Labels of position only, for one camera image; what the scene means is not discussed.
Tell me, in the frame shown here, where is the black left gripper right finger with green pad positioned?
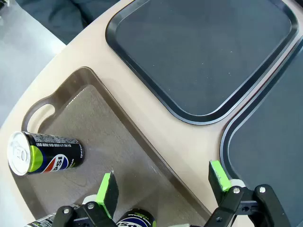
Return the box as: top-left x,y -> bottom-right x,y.
205,160 -> 291,227

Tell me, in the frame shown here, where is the brown plastic tray with handles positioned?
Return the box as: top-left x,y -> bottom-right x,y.
14,66 -> 214,227

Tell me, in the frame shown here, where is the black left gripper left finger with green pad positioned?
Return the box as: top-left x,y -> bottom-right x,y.
51,170 -> 119,227

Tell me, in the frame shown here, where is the black Pepsi soda can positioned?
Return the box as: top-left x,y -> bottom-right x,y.
7,131 -> 85,176
25,212 -> 57,227
116,208 -> 157,227

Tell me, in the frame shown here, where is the black plastic serving tray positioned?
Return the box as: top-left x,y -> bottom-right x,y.
219,35 -> 303,227
105,0 -> 299,125

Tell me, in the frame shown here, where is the person's dark clothing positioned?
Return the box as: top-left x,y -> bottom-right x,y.
15,0 -> 121,45

